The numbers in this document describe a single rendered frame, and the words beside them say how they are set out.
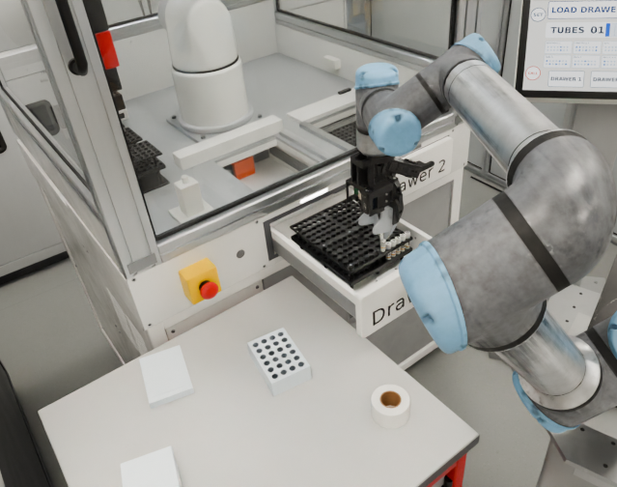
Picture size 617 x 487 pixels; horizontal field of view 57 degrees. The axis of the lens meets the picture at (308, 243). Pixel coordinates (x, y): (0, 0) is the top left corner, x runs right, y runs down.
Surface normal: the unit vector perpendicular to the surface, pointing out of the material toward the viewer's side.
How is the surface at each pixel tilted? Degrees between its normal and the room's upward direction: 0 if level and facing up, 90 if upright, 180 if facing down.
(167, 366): 0
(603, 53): 50
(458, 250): 38
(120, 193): 90
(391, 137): 90
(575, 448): 0
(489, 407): 0
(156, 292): 90
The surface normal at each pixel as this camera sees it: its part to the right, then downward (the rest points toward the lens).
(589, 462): -0.08, -0.80
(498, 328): 0.21, 0.76
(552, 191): -0.27, -0.54
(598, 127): -0.26, 0.60
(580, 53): -0.25, -0.05
